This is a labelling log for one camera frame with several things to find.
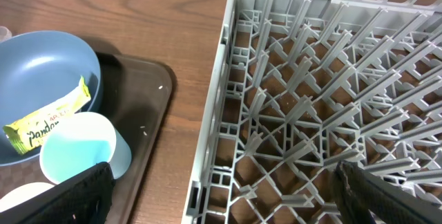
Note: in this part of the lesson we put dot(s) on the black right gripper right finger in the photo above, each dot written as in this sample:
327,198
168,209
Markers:
361,196

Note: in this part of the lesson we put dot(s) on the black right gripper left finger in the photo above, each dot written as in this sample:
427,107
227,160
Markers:
84,198

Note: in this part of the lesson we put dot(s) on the white cup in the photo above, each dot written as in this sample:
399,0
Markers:
79,143

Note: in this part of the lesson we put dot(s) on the small bowl of rice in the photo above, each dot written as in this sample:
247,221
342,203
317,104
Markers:
23,193

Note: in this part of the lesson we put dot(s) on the yellow green snack wrapper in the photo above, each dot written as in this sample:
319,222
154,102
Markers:
33,130

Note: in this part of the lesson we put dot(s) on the blue plate bowl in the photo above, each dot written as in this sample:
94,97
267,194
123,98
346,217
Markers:
38,68

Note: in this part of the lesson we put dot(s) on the grey dishwasher rack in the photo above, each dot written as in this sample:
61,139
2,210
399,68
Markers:
299,85

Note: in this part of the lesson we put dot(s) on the dark brown serving tray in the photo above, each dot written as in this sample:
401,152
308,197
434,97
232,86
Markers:
136,95

